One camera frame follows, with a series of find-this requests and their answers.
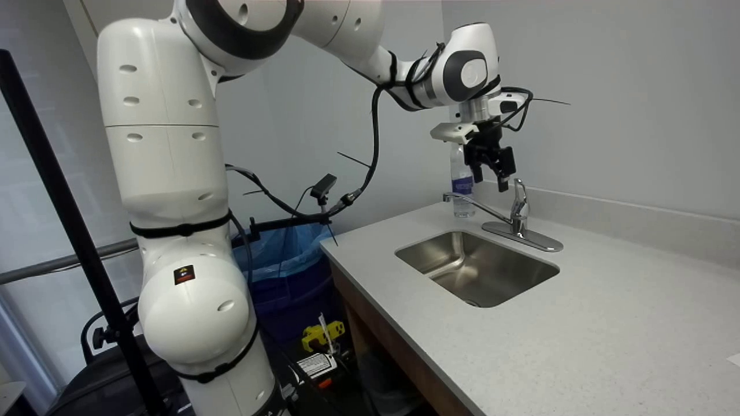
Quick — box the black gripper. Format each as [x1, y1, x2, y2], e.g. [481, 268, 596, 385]
[465, 122, 515, 192]

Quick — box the chrome sink faucet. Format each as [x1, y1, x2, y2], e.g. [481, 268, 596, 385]
[443, 180, 562, 252]

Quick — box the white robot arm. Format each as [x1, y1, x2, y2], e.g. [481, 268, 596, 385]
[97, 0, 501, 416]

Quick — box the stainless steel sink basin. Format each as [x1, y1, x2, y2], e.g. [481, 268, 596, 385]
[394, 231, 560, 307]

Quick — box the clear water bottle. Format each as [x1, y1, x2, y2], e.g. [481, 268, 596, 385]
[451, 145, 474, 219]

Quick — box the blue trash bin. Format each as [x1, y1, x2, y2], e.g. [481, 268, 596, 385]
[230, 224, 345, 358]

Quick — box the yellow black tool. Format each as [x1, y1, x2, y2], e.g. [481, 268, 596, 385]
[300, 322, 346, 355]

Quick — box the black tripod pole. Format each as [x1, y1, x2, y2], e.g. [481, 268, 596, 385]
[0, 49, 164, 416]

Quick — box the black bag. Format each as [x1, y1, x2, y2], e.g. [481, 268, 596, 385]
[46, 312, 194, 416]

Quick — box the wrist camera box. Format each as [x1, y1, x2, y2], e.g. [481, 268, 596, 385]
[429, 122, 479, 145]

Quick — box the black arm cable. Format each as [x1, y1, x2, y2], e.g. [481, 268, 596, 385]
[222, 45, 537, 219]

